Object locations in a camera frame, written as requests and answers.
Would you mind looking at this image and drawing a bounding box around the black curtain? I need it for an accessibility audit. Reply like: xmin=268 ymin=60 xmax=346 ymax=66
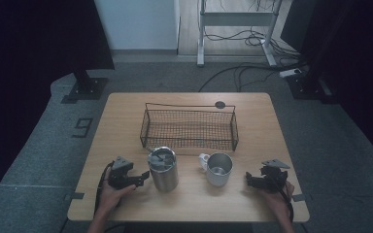
xmin=280 ymin=0 xmax=373 ymax=169
xmin=0 ymin=0 xmax=116 ymax=208

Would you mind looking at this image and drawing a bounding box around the long black floor cable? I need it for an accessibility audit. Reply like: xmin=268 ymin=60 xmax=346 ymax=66
xmin=197 ymin=62 xmax=305 ymax=93

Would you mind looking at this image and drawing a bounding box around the white power strip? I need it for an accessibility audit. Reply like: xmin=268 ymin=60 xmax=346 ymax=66
xmin=278 ymin=68 xmax=303 ymax=79

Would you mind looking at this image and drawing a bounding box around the black stand base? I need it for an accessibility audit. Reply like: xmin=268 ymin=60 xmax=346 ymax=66
xmin=66 ymin=69 xmax=110 ymax=102
xmin=286 ymin=72 xmax=335 ymax=102

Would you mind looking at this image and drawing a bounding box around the person's right hand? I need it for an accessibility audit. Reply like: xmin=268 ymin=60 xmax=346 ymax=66
xmin=261 ymin=181 xmax=295 ymax=218

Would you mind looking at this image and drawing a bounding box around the person's left hand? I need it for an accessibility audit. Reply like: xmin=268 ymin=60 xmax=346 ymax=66
xmin=96 ymin=182 xmax=137 ymax=215

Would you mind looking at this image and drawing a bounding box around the dark wire mesh basket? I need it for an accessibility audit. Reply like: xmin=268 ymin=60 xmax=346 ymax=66
xmin=139 ymin=102 xmax=240 ymax=152

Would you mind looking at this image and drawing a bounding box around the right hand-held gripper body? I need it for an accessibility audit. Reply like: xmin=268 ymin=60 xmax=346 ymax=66
xmin=254 ymin=158 xmax=291 ymax=194

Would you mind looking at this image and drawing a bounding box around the white mug with steel inside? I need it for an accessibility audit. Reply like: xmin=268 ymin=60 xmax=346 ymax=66
xmin=198 ymin=151 xmax=234 ymax=187

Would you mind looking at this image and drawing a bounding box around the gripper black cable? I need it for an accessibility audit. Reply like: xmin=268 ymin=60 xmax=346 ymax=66
xmin=93 ymin=160 xmax=115 ymax=216
xmin=275 ymin=179 xmax=295 ymax=223

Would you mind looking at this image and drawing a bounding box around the white metal desk frame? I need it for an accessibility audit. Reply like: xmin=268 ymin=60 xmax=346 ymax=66
xmin=196 ymin=0 xmax=285 ymax=68

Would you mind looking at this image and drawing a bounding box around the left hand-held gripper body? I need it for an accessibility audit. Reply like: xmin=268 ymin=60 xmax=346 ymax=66
xmin=108 ymin=155 xmax=144 ymax=190

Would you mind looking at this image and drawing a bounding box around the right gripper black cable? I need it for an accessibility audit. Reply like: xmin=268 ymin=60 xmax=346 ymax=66
xmin=275 ymin=179 xmax=295 ymax=223

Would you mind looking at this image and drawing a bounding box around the tangle of black floor cables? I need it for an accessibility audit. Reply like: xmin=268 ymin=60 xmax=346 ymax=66
xmin=203 ymin=28 xmax=305 ymax=66

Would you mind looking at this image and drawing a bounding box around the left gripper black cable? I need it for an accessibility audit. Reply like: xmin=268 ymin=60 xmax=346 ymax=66
xmin=93 ymin=160 xmax=115 ymax=216

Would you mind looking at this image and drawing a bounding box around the steel tumbler with lid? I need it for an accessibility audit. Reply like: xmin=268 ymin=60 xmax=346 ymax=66
xmin=147 ymin=146 xmax=180 ymax=194

